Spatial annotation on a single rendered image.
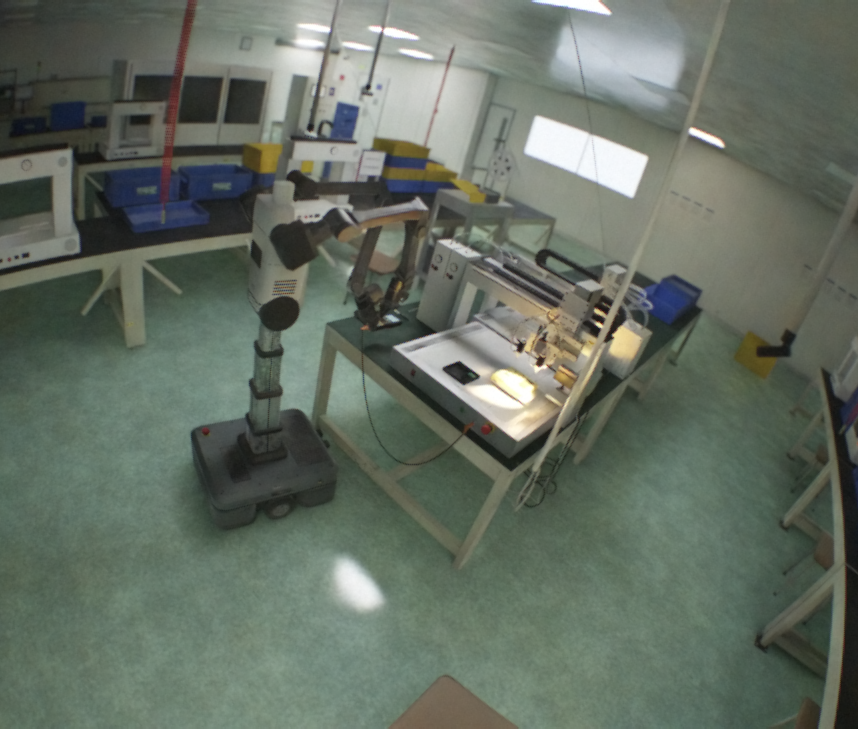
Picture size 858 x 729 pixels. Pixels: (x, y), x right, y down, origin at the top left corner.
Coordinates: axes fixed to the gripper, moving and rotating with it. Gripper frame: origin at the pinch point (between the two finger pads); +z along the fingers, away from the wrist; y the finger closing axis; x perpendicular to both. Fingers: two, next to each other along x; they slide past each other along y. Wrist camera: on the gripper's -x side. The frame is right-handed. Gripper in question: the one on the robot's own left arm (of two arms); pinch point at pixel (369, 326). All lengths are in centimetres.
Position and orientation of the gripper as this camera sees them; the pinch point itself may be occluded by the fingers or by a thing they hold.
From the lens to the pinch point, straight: 220.2
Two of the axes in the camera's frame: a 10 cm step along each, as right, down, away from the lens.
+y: -7.2, -5.2, 4.6
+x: -6.8, 6.3, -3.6
